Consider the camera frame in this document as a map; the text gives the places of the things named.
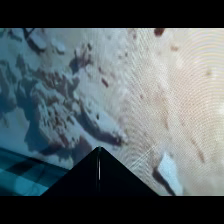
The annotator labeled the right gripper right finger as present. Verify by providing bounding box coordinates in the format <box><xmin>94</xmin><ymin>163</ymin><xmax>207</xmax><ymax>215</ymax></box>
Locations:
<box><xmin>98</xmin><ymin>146</ymin><xmax>158</xmax><ymax>197</ymax></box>

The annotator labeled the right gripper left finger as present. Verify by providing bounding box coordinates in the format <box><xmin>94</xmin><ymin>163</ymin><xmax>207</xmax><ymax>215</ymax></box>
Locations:
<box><xmin>41</xmin><ymin>146</ymin><xmax>100</xmax><ymax>197</ymax></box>

